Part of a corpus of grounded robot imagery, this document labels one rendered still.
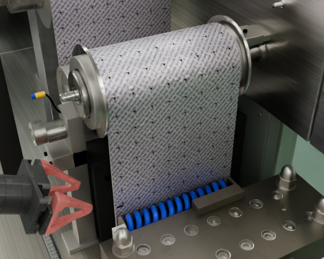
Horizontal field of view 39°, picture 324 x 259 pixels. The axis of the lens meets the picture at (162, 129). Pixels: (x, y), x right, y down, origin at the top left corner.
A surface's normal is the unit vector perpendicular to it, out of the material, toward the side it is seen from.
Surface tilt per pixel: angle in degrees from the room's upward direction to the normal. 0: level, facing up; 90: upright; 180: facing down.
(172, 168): 90
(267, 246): 0
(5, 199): 72
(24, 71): 0
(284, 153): 90
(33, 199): 64
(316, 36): 90
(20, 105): 0
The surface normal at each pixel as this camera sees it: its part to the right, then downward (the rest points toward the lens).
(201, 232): 0.00, -0.82
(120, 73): 0.33, -0.20
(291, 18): -0.89, 0.27
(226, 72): 0.45, 0.33
